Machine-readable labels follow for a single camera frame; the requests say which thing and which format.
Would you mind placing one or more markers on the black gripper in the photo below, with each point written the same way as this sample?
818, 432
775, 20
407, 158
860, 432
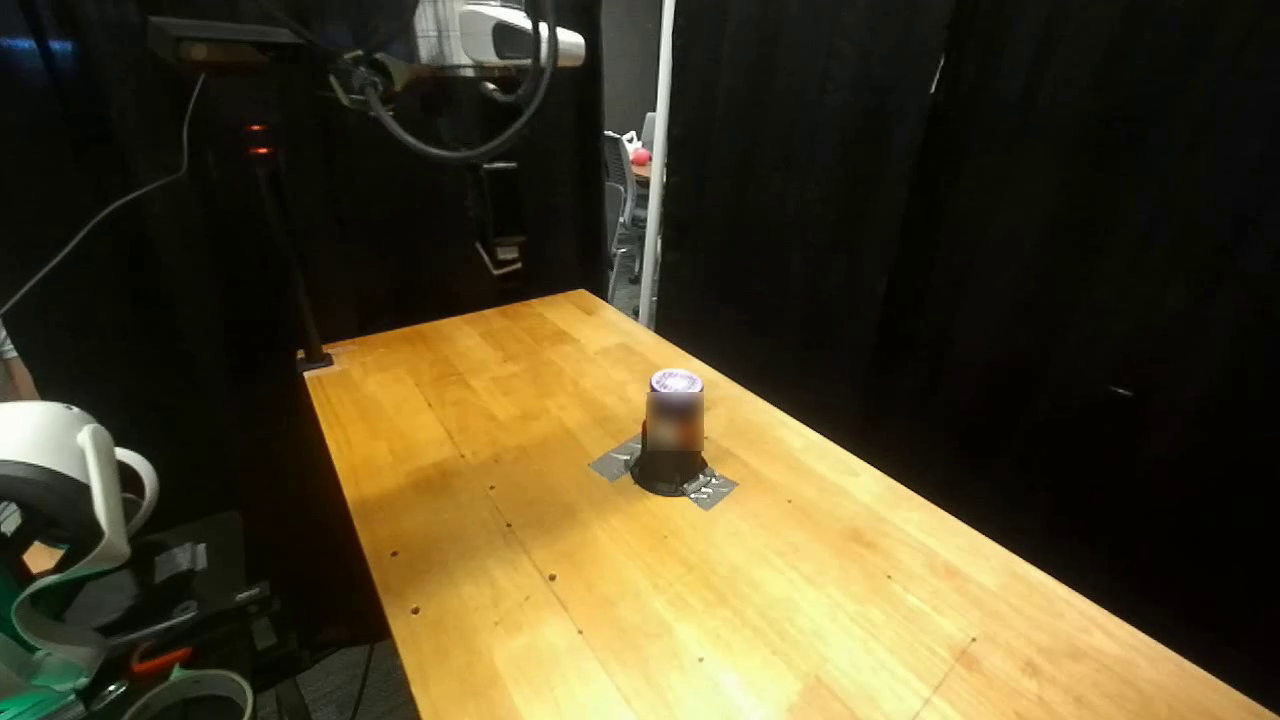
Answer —
501, 198

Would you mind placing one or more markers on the plain black curtain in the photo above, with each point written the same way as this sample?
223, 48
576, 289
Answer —
403, 226

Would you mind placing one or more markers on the black tripod stand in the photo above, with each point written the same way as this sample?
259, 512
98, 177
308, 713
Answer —
286, 252

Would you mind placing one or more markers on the dark bottle with orange label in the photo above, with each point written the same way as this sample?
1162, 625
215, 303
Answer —
674, 432

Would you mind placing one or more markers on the grey square plate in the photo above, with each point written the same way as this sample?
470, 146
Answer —
708, 488

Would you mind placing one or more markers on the white vertical pole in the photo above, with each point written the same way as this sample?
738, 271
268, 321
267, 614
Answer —
658, 160

